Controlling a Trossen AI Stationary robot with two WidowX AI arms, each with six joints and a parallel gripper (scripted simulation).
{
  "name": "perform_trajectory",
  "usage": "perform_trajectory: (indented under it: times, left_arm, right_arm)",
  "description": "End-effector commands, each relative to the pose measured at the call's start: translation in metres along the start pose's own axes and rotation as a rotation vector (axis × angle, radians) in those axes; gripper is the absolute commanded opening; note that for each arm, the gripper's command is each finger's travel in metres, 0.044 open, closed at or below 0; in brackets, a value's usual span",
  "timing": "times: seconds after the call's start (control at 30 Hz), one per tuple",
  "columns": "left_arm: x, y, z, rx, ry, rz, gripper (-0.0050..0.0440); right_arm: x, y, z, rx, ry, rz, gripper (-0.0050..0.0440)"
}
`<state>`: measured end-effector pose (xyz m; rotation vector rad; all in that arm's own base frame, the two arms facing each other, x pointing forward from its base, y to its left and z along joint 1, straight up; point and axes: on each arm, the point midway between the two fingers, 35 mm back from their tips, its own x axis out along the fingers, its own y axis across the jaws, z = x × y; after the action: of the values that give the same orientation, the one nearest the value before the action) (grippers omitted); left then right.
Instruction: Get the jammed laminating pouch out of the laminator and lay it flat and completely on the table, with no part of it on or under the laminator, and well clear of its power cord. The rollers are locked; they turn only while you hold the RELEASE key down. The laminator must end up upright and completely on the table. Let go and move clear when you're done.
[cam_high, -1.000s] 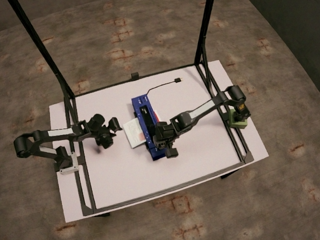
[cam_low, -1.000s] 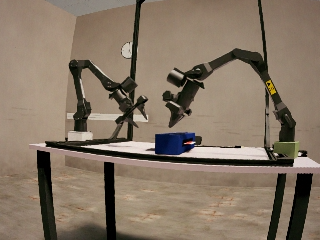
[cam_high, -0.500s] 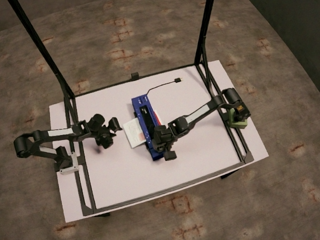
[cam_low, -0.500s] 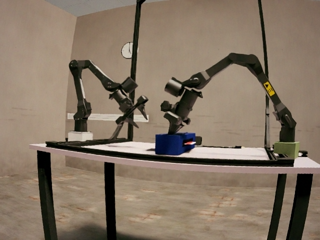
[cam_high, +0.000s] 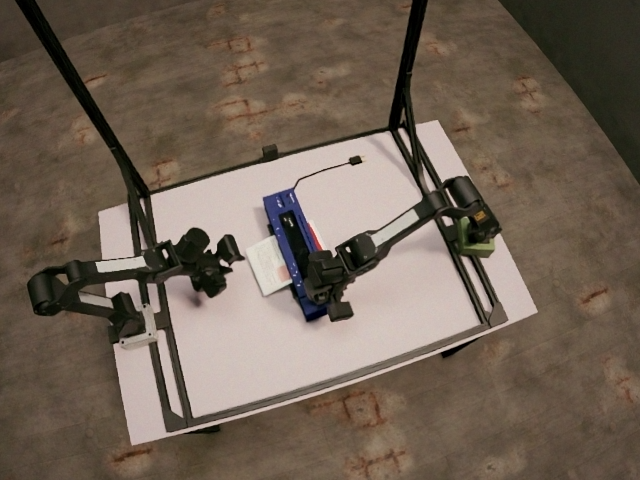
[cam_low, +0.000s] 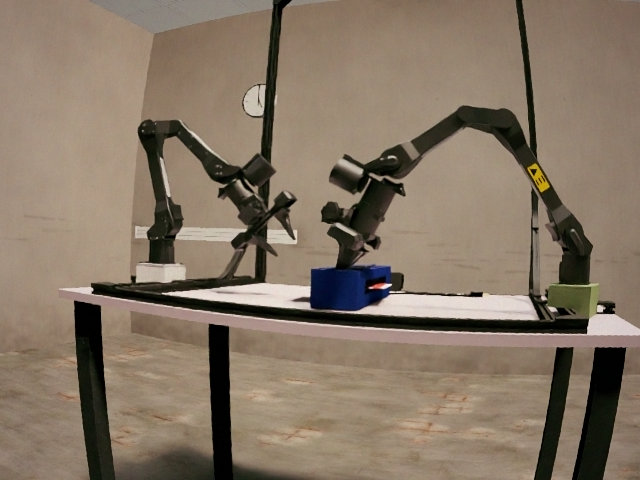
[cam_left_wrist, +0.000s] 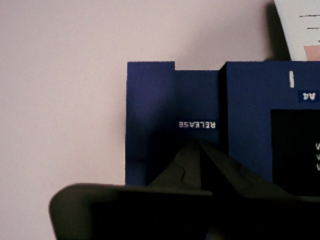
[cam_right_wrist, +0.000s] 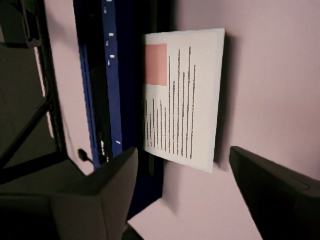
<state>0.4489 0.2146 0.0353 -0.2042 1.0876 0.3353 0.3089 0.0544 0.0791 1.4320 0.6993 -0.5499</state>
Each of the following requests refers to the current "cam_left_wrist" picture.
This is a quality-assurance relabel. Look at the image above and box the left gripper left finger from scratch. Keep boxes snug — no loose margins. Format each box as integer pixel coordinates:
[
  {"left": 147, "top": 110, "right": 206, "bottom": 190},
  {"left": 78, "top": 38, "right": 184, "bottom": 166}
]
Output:
[{"left": 48, "top": 137, "right": 214, "bottom": 240}]

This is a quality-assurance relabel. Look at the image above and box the white printed sheet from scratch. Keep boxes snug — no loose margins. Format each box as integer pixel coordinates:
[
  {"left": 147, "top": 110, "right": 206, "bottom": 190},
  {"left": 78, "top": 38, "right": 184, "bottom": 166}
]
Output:
[{"left": 274, "top": 0, "right": 320, "bottom": 61}]

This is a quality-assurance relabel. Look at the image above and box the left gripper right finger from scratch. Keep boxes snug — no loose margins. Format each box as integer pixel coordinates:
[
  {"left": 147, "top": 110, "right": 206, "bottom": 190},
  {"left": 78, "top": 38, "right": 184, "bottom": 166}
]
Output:
[{"left": 196, "top": 138, "right": 320, "bottom": 240}]

